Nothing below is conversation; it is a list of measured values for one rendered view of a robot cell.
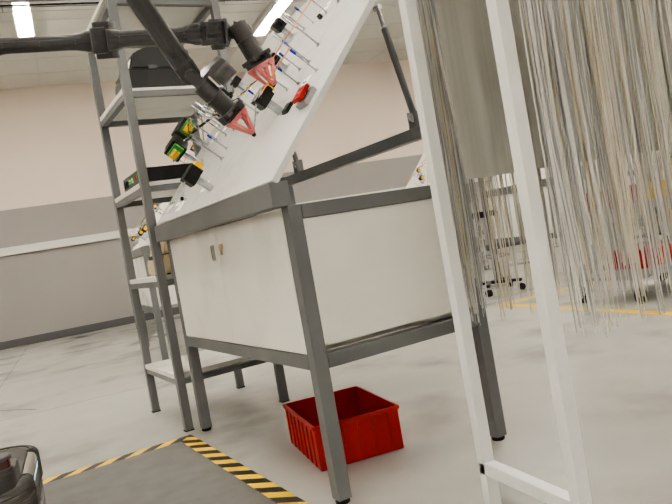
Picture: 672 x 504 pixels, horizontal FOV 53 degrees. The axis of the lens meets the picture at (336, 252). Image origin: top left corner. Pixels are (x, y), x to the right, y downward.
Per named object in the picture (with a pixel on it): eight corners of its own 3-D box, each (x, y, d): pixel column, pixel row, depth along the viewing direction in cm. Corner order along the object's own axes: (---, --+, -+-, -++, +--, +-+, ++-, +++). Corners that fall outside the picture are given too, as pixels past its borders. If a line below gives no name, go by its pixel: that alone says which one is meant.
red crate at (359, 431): (320, 473, 203) (312, 428, 203) (289, 442, 240) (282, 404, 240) (406, 448, 212) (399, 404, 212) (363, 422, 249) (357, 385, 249)
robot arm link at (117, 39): (92, 59, 206) (86, 22, 203) (103, 59, 211) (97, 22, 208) (222, 52, 195) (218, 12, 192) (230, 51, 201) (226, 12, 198)
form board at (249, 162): (159, 227, 275) (155, 225, 275) (271, 38, 306) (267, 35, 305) (277, 184, 172) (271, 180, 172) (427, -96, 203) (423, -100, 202)
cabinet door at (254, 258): (304, 355, 178) (278, 208, 177) (231, 343, 225) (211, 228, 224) (312, 353, 179) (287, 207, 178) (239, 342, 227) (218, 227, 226)
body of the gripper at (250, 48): (261, 61, 206) (248, 39, 204) (273, 52, 196) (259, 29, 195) (244, 70, 203) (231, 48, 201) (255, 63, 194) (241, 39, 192)
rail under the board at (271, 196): (273, 207, 171) (268, 182, 171) (156, 242, 274) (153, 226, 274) (292, 204, 174) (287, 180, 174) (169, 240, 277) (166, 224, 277)
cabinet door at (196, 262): (233, 343, 226) (212, 228, 225) (186, 335, 274) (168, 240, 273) (238, 342, 227) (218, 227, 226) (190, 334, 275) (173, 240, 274)
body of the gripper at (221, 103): (234, 109, 202) (215, 91, 200) (244, 102, 193) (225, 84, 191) (221, 124, 201) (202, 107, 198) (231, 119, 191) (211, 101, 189)
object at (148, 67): (129, 90, 285) (120, 45, 284) (116, 104, 305) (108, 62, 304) (196, 87, 300) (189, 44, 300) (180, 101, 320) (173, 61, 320)
